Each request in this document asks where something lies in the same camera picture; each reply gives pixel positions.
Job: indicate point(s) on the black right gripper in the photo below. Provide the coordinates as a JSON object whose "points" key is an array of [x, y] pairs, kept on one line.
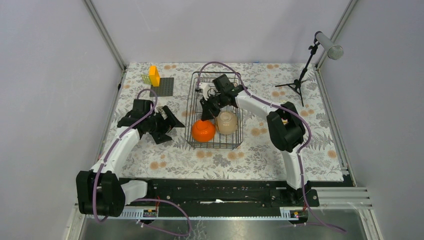
{"points": [[208, 112]]}

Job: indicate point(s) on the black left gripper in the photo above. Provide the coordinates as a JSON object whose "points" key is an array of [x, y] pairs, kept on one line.
{"points": [[159, 137]]}

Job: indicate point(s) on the orange glossy bowl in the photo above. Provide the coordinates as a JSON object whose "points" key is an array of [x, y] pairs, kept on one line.
{"points": [[203, 131]]}

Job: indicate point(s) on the beige bowl with leaf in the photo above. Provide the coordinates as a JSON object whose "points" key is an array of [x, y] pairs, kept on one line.
{"points": [[226, 122]]}

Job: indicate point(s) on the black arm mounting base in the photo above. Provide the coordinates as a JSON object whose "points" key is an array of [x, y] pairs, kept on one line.
{"points": [[229, 198]]}

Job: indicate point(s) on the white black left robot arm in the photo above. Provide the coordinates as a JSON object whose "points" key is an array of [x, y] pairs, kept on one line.
{"points": [[99, 190]]}

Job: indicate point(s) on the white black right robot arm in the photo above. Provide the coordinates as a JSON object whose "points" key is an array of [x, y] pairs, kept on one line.
{"points": [[286, 130]]}

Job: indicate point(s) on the floral patterned table mat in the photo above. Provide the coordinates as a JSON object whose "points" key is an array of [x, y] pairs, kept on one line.
{"points": [[256, 158]]}

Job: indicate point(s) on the green yellow grid plate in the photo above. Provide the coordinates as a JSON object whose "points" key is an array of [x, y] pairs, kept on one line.
{"points": [[146, 79]]}

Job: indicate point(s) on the orange plastic block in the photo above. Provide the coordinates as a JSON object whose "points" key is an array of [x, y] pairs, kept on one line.
{"points": [[154, 76]]}

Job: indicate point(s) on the silver microphone on black stand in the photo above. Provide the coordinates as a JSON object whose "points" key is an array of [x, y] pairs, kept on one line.
{"points": [[334, 52]]}

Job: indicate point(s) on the black wire dish rack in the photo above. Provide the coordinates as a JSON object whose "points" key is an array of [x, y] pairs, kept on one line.
{"points": [[194, 113]]}

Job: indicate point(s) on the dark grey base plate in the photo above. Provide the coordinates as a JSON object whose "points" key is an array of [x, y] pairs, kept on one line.
{"points": [[165, 88]]}

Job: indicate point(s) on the aluminium frame rail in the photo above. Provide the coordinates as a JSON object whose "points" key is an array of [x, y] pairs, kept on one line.
{"points": [[104, 33]]}

